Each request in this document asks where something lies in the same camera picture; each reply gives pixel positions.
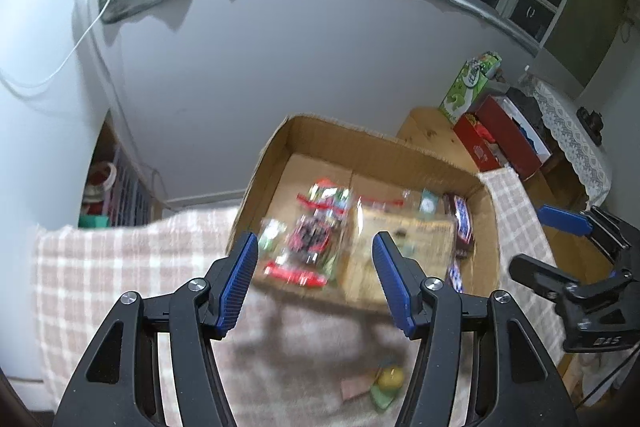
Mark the brown snickers bar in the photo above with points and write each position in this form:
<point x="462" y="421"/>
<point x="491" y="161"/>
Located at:
<point x="457" y="208"/>
<point x="454" y="277"/>

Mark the open cardboard box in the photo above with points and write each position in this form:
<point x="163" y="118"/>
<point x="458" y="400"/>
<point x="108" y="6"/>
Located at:
<point x="305" y="149"/>

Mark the green tissue box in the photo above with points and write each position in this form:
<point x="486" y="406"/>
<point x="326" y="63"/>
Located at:
<point x="471" y="79"/>

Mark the green snack packet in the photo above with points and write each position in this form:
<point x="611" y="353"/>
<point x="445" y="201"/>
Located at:
<point x="429" y="203"/>

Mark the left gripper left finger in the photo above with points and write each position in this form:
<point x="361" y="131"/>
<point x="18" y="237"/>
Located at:
<point x="117" y="380"/>

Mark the pink candy wrapper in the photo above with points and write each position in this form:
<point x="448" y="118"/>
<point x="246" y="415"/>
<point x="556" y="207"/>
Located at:
<point x="357" y="386"/>

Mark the white lace cloth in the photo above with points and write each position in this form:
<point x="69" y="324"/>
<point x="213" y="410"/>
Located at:
<point x="588" y="160"/>

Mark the clear red candy bag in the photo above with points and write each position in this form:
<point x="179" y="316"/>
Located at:
<point x="303" y="251"/>
<point x="390" y="199"/>

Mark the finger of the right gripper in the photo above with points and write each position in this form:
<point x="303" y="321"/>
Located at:
<point x="565" y="219"/>
<point x="544" y="280"/>

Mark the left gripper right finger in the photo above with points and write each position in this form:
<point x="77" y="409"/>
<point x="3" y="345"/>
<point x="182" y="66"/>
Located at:
<point x="514" y="382"/>

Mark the red open box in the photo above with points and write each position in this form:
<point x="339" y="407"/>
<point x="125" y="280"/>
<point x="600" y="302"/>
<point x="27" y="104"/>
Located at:
<point x="496" y="134"/>

